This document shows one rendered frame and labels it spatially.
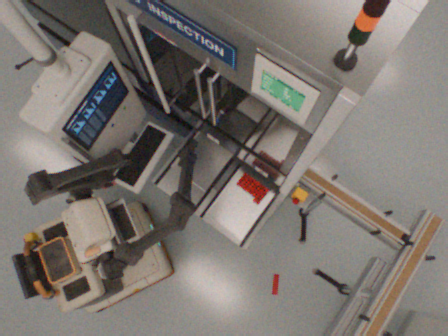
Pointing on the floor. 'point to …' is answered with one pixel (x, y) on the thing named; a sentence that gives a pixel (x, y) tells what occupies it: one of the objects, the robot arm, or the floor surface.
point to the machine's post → (345, 101)
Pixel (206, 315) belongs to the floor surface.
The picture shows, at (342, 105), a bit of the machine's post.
